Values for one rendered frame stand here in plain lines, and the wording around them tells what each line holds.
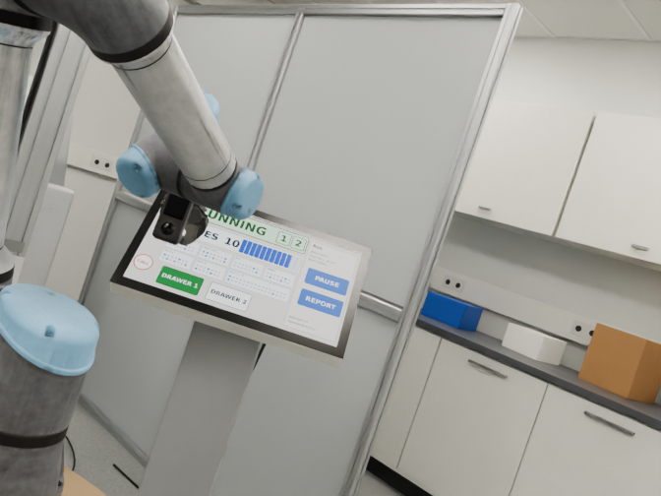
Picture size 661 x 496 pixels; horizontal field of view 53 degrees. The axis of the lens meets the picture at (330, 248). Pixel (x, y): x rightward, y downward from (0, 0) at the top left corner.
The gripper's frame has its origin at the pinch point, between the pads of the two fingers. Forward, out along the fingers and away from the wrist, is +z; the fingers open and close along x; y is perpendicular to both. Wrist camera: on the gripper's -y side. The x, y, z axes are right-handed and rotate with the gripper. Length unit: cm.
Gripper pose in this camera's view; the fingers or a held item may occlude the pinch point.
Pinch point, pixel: (182, 243)
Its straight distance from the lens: 134.1
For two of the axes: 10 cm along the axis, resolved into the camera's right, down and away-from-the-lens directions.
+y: 2.3, -7.5, 6.2
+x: -9.5, -3.2, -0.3
